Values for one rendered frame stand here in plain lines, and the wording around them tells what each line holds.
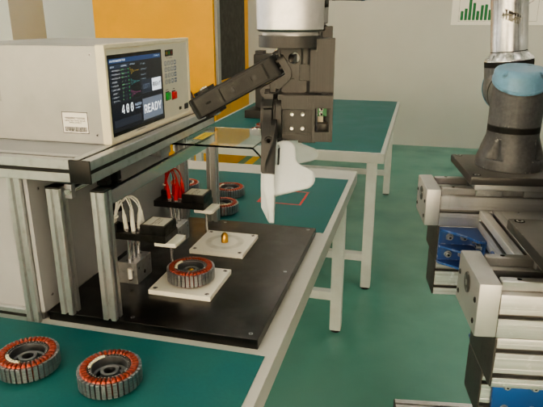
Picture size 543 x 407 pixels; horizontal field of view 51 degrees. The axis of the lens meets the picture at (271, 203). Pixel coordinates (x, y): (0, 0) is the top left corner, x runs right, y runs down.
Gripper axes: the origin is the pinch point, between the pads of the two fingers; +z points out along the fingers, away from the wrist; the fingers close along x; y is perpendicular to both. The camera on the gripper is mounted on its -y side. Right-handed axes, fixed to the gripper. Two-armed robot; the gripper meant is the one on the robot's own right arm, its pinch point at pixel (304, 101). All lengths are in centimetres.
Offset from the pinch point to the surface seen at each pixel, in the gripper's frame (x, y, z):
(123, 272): -38, -40, 36
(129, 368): -74, -26, 37
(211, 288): -41, -19, 37
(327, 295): 74, 9, 97
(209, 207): -13.1, -24.5, 27.3
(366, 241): 118, 28, 88
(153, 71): -21.2, -35.1, -9.6
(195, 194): -13.8, -28.2, 23.3
